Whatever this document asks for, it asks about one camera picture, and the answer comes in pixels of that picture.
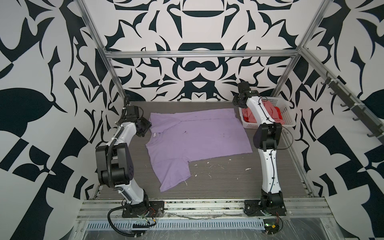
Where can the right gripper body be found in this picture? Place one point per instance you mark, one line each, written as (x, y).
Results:
(237, 101)

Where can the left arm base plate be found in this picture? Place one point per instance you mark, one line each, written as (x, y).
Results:
(149, 209)

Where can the white plastic laundry basket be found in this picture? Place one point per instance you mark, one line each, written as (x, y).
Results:
(288, 116)

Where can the wall hook rail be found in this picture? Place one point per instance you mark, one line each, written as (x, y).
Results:
(359, 109)

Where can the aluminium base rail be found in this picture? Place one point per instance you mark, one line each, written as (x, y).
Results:
(205, 208)

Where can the red t-shirt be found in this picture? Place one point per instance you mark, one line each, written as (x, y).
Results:
(248, 116)

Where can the aluminium frame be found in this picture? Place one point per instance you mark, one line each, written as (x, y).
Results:
(178, 56)

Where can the white cable duct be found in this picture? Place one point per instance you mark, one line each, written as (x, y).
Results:
(186, 224)

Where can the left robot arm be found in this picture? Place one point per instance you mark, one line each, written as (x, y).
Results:
(115, 166)

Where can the purple t-shirt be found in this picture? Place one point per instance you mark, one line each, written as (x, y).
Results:
(180, 138)

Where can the pink t-shirt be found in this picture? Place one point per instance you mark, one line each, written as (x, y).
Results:
(273, 111)

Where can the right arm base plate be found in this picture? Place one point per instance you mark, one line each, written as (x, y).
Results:
(255, 208)

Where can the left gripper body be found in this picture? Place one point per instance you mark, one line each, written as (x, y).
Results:
(145, 125)

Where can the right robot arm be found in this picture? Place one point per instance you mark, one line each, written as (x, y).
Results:
(266, 139)

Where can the small electronics board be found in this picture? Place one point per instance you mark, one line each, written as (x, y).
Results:
(273, 226)

